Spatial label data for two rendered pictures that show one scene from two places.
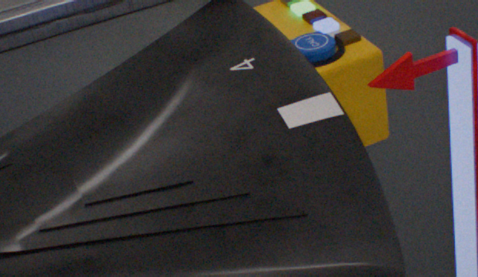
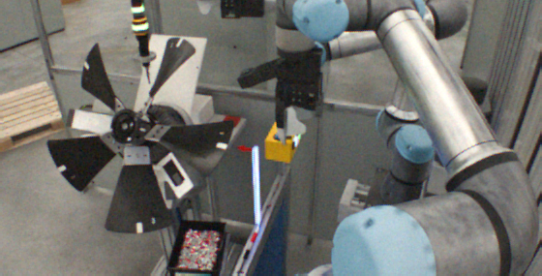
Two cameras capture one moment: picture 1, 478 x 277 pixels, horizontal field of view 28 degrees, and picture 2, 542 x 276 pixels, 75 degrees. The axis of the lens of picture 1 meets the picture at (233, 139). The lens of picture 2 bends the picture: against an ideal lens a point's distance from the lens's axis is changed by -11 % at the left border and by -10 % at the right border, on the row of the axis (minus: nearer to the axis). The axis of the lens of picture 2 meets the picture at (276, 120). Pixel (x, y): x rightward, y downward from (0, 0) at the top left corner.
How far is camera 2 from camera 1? 0.91 m
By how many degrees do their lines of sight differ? 28
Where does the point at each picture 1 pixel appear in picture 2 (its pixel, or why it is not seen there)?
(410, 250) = not seen: hidden behind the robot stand
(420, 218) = not seen: hidden behind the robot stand
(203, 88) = (213, 134)
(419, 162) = (367, 181)
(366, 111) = (285, 154)
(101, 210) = (183, 142)
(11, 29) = (264, 96)
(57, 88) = (271, 113)
